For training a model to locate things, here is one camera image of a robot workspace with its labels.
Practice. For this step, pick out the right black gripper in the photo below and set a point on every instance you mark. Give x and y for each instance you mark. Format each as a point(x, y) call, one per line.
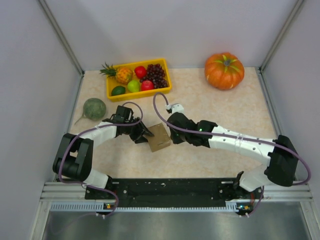
point(175, 140)

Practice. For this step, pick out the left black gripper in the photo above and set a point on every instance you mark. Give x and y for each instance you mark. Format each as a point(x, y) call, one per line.
point(137, 137)

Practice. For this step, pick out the brown cardboard express box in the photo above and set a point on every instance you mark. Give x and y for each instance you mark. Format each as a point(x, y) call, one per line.
point(160, 138)

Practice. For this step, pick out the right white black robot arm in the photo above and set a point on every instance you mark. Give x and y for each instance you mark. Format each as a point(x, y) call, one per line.
point(278, 157)

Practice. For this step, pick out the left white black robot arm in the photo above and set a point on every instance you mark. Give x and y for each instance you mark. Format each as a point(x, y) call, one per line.
point(74, 159)

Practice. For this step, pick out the red toy apple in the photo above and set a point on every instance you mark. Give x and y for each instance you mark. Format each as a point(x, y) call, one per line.
point(147, 85)

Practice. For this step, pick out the green toy pear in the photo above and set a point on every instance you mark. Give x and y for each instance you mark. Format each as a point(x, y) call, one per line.
point(133, 86)

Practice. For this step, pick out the green toy lime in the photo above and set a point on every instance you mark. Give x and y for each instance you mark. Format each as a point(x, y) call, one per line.
point(118, 90)

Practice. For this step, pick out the green toy melon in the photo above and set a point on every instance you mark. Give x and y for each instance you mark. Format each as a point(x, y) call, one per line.
point(93, 109)

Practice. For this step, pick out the purple toy grapes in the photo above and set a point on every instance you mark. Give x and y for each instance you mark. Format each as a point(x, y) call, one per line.
point(155, 74)

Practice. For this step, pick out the red toy tomato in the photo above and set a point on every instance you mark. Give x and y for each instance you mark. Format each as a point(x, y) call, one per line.
point(140, 72)

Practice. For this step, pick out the toy pineapple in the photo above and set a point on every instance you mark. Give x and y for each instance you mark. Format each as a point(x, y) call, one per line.
point(122, 75)

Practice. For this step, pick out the orange toy pumpkin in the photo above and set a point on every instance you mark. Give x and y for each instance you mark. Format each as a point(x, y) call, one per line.
point(224, 71)

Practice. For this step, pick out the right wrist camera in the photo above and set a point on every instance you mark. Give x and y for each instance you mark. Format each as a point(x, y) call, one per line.
point(174, 108)

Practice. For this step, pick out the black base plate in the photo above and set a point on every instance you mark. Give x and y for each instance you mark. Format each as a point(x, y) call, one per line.
point(178, 192)

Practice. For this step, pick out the aluminium rail frame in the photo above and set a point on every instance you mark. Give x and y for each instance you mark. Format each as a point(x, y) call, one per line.
point(58, 191)

